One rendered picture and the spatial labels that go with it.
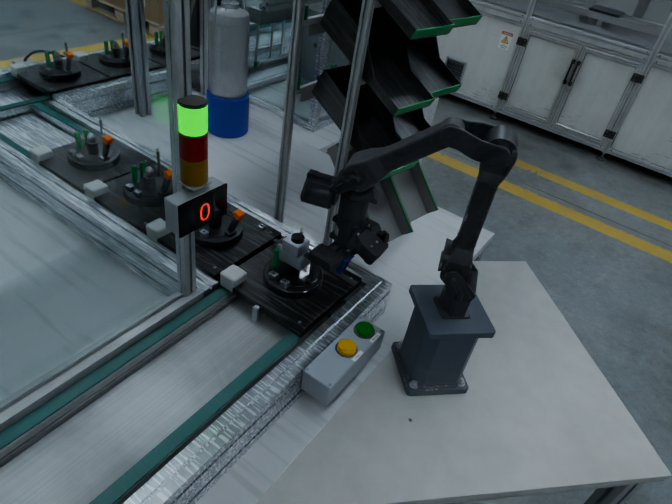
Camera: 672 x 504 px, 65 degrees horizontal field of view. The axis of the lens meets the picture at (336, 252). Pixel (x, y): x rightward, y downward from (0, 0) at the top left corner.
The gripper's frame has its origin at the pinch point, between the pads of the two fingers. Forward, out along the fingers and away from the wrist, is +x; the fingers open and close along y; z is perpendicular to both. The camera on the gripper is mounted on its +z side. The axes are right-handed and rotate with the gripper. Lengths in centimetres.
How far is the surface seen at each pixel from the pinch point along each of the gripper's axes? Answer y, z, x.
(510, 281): 55, 27, 24
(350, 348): -8.8, 10.4, 12.4
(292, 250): -2.2, -11.6, 2.6
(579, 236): 257, 34, 110
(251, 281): -7.5, -18.3, 12.6
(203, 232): -5.4, -35.9, 9.1
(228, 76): 55, -87, 0
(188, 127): -21.0, -22.8, -28.1
